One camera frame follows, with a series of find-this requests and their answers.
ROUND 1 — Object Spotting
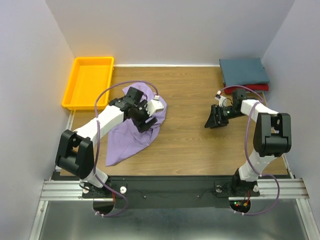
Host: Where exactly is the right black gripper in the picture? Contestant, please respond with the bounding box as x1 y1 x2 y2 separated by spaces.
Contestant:
203 103 245 128

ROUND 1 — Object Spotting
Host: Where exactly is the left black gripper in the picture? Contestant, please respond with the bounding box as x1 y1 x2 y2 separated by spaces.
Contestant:
131 99 157 134

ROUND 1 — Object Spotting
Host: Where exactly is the purple t shirt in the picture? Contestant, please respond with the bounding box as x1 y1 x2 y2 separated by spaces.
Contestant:
105 96 168 167

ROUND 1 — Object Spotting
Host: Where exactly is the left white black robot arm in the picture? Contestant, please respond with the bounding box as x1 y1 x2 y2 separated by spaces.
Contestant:
55 87 165 197

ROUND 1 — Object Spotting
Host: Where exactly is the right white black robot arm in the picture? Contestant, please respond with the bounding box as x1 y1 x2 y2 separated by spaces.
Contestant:
204 88 292 196

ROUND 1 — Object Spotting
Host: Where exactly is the folded teal t shirt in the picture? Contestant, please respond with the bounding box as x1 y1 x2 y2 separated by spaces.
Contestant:
219 57 270 86

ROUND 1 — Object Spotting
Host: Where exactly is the folded red t shirt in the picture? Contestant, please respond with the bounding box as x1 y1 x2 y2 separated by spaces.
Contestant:
223 83 269 95

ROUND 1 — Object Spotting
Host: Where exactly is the yellow plastic bin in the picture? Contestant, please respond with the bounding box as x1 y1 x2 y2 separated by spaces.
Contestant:
61 56 115 111

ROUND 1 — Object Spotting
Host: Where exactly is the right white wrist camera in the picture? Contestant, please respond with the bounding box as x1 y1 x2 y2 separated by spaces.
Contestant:
215 90 227 107

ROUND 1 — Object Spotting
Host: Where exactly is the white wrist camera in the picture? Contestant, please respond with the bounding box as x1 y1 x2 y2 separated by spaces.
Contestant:
146 99 165 117
215 90 227 107

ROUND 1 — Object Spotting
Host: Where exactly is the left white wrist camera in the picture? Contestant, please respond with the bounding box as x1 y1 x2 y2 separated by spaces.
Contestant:
146 99 165 117

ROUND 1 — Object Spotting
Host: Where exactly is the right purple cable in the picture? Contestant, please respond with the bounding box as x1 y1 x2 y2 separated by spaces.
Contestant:
215 85 281 217

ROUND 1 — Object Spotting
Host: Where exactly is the purple cable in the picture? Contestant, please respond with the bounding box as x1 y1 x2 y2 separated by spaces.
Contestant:
215 85 281 217
93 81 161 219

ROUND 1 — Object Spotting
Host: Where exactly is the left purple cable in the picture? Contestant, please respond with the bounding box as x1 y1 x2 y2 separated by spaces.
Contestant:
93 81 161 219

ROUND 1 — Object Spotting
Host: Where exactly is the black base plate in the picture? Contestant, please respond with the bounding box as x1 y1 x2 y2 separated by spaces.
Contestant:
79 175 260 214

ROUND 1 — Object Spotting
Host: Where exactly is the aluminium frame rail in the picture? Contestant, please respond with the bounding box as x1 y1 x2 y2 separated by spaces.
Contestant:
30 178 319 240

